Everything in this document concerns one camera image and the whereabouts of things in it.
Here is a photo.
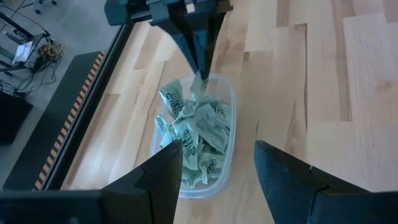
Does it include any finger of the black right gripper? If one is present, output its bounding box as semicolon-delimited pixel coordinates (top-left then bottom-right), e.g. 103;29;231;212
149;21;200;73
186;12;226;80

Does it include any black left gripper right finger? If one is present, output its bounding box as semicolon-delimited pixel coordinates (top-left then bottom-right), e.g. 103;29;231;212
254;140;371;224

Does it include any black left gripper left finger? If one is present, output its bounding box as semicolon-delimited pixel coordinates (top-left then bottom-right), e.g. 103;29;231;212
101;140;183;224

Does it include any clear plastic container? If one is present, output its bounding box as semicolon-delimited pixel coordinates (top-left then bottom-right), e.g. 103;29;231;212
150;73;237;199

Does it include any white paper sheet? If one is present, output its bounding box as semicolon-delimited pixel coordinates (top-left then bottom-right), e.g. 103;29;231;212
11;41;34;65

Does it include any black hazard-striped floor mat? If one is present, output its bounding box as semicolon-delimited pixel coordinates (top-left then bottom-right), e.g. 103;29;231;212
2;50;106;191

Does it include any black floor box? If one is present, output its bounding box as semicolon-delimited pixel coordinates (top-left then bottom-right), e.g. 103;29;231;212
0;91;34;146

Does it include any coiled yellow cable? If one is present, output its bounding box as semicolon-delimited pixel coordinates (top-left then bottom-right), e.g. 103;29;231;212
37;42;65;60

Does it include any black aluminium table frame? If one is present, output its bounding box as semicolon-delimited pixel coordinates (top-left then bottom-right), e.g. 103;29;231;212
42;21;135;191

